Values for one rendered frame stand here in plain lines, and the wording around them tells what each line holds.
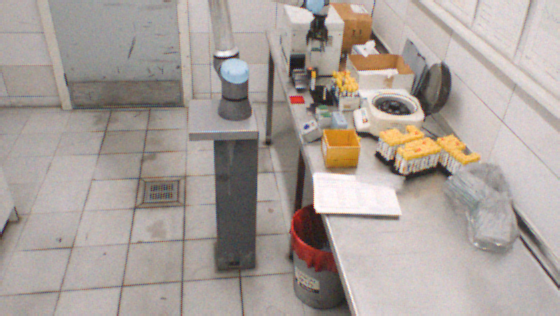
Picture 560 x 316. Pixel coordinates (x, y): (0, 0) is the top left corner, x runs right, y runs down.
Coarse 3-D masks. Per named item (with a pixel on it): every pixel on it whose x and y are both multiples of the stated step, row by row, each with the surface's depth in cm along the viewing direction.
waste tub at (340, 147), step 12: (324, 132) 197; (336, 132) 199; (348, 132) 200; (324, 144) 195; (336, 144) 203; (348, 144) 203; (360, 144) 190; (324, 156) 195; (336, 156) 190; (348, 156) 191
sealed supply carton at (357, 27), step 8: (336, 8) 301; (344, 8) 301; (352, 8) 302; (360, 8) 303; (344, 16) 289; (352, 16) 290; (360, 16) 291; (368, 16) 292; (344, 24) 287; (352, 24) 287; (360, 24) 287; (368, 24) 287; (344, 32) 289; (352, 32) 289; (360, 32) 290; (368, 32) 290; (344, 40) 292; (352, 40) 292; (360, 40) 293; (368, 40) 293; (344, 48) 295; (352, 48) 295
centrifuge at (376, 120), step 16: (368, 96) 221; (384, 96) 222; (400, 96) 222; (368, 112) 216; (384, 112) 208; (416, 112) 210; (368, 128) 212; (384, 128) 208; (400, 128) 208; (416, 128) 208
